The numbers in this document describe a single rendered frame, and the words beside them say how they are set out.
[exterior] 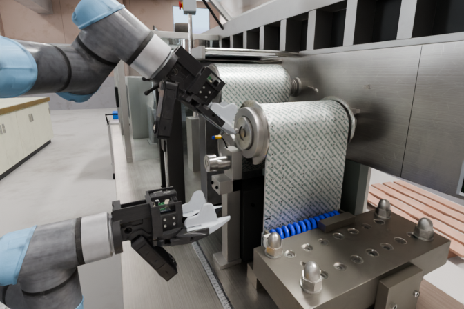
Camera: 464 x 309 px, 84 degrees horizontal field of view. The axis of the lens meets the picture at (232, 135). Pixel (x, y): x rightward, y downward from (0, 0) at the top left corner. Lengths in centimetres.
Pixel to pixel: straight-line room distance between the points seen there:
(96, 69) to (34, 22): 1190
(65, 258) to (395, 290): 55
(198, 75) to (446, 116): 50
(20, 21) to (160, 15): 489
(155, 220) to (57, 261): 15
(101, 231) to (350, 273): 43
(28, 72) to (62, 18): 1177
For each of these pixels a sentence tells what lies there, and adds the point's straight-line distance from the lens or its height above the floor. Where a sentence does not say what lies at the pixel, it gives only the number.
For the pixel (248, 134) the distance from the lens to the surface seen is 55.
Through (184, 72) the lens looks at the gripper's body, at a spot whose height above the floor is 138.
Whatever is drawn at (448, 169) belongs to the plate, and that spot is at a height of 119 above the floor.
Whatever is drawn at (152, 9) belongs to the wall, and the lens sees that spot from 1196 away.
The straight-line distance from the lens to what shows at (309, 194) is 66.
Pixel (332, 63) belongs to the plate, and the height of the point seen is 141.
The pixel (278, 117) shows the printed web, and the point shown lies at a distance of 56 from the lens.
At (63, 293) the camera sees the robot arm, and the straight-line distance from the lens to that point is 54.
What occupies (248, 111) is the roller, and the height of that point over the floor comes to 130.
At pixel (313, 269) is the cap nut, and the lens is 49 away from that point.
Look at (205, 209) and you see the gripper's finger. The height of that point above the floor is 113.
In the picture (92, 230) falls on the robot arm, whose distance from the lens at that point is 48.
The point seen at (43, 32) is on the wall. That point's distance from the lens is 1230.
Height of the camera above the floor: 138
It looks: 13 degrees down
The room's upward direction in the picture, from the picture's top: straight up
